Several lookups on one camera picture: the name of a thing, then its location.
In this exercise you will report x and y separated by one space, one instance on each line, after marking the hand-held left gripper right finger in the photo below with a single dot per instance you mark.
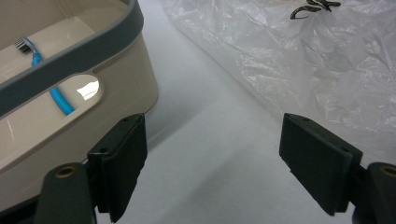
317 161

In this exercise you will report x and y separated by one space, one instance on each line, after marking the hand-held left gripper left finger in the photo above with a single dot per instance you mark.
120 161

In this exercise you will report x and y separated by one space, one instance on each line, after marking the beige basket with grey rim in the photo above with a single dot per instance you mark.
127 77

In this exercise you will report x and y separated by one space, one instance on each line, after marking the blue toothbrush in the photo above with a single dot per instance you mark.
59 100

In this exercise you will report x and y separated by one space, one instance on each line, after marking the clear plastic bag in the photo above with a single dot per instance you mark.
311 62

